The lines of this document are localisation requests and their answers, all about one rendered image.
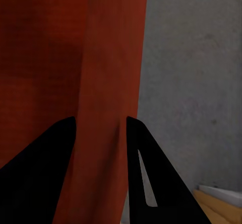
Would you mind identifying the storage box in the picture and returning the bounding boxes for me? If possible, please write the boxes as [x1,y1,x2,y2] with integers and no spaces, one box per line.
[0,0,147,224]

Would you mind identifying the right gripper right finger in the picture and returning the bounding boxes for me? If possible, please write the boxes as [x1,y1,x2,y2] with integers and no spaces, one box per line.
[126,116,212,224]

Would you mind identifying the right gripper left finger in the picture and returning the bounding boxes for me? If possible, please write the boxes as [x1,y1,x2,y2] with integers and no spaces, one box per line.
[0,116,77,224]

